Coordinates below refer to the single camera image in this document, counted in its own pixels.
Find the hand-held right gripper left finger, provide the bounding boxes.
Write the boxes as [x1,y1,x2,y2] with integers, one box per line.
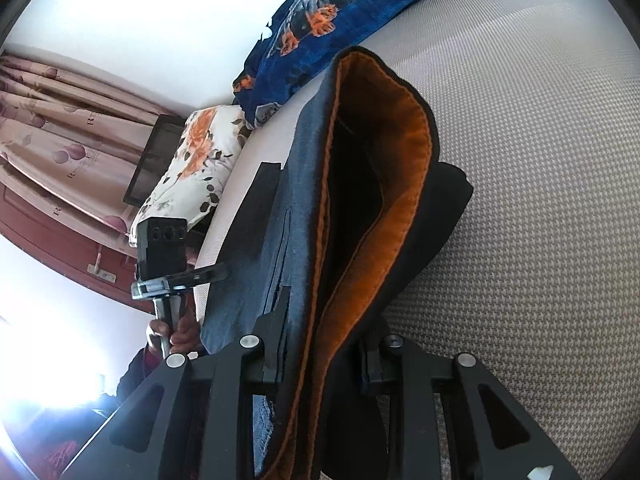
[60,287,292,480]

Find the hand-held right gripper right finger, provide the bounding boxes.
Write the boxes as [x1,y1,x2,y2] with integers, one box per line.
[357,334,584,480]

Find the black pants with orange lining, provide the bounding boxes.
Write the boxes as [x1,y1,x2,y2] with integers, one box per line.
[200,46,475,480]

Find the person's left forearm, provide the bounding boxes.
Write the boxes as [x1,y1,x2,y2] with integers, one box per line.
[116,347,166,402]

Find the person's left hand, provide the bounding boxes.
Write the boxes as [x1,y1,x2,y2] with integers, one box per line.
[145,308,206,360]

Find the white orange floral pillow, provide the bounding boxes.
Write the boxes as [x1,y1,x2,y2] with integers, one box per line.
[129,105,253,248]

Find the red wooden cabinet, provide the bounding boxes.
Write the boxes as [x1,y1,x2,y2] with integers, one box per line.
[0,182,153,316]

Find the pink patterned curtain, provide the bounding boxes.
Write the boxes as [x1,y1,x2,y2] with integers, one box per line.
[0,52,166,241]

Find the beige woven bed mat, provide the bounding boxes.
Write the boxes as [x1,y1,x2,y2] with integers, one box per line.
[192,0,640,480]

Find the blue printed blanket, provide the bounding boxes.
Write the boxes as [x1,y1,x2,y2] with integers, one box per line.
[232,0,506,128]

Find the black rectangular frame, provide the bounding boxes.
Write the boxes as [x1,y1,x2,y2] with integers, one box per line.
[124,114,187,207]

